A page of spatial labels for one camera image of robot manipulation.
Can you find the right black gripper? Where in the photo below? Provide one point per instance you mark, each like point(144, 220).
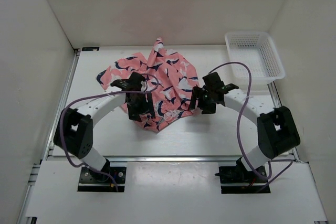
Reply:
point(197, 91)

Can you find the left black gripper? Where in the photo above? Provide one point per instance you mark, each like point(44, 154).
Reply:
point(146, 107)

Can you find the pink shark print shorts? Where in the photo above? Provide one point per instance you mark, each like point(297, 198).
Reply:
point(169, 76)

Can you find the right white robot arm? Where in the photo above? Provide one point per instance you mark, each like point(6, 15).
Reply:
point(276, 129)

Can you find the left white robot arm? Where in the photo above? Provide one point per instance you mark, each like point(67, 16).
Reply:
point(74, 133)

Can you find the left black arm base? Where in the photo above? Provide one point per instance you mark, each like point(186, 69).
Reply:
point(92, 182)

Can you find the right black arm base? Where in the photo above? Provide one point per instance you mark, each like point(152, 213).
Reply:
point(238, 180)

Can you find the white plastic basket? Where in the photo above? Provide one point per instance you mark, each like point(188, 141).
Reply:
point(257, 50)

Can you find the aluminium table frame rail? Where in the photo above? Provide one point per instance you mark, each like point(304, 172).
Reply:
point(48, 146)

